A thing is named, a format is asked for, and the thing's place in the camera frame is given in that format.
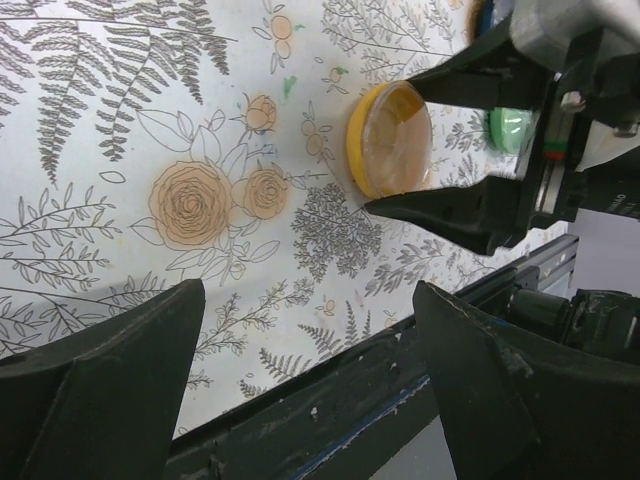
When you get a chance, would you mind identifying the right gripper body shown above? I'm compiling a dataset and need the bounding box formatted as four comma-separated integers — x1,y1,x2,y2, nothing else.
509,1,639,245

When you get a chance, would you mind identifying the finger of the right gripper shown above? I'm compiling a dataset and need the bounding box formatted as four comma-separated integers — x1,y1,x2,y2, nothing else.
364,176,535,256
408,29,550,110

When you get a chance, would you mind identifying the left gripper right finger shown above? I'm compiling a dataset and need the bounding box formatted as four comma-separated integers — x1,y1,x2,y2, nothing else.
413,282,639,479

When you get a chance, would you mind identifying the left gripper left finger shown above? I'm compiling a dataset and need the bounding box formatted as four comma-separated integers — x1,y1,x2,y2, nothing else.
1,279,205,479

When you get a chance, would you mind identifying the yellow round pill case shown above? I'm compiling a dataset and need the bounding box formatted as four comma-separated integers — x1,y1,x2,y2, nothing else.
346,81,433,199

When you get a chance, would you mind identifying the green round pill case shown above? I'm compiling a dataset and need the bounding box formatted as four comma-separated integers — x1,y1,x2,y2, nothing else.
488,108,532,155

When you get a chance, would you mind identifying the floral table mat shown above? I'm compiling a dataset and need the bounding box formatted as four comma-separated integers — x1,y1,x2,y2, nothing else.
1,1,567,434

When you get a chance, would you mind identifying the black base frame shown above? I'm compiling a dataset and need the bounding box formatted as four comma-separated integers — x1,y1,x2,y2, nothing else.
159,234,581,480

